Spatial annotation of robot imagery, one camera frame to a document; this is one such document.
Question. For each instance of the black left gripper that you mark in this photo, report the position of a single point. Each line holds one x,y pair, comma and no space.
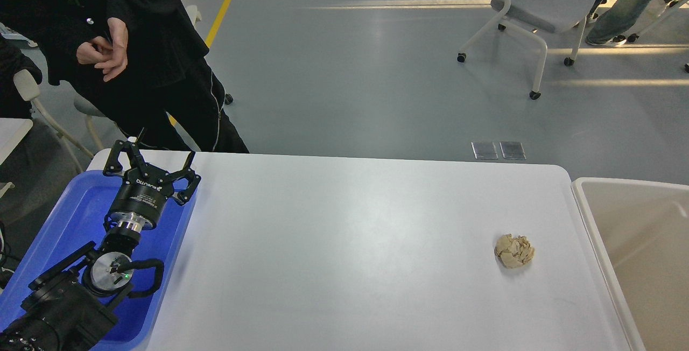
145,189

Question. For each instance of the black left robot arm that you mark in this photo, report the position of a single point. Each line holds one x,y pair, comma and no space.
96,274

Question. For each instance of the standing person's right hand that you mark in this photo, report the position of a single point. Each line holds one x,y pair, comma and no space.
94,51

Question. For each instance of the standing person's left hand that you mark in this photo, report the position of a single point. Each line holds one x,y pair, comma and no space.
118,61

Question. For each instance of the grey stool behind person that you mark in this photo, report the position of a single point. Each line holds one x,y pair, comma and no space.
89,112

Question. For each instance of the blue plastic tray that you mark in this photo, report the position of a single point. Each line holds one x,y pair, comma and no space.
77,219

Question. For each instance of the person in black clothes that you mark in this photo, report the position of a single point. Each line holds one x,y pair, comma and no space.
167,75

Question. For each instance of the white side table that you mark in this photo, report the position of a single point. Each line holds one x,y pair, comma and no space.
13,131

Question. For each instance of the white chair at left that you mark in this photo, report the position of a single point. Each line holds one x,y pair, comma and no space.
29,91

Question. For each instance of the left metal floor plate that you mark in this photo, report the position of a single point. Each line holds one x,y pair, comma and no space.
484,151

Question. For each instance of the metal floor plate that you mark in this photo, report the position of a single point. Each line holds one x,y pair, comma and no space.
484,151
512,150

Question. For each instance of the right metal floor plate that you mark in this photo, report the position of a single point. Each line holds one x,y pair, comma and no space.
512,150

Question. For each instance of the crumpled beige paper ball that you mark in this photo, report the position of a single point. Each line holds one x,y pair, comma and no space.
514,252

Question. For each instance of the grey white wheeled chair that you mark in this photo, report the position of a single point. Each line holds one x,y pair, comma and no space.
526,17

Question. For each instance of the beige plastic bin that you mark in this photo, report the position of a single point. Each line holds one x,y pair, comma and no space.
639,232

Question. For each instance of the white chair top right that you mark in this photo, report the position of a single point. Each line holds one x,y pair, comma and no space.
659,14

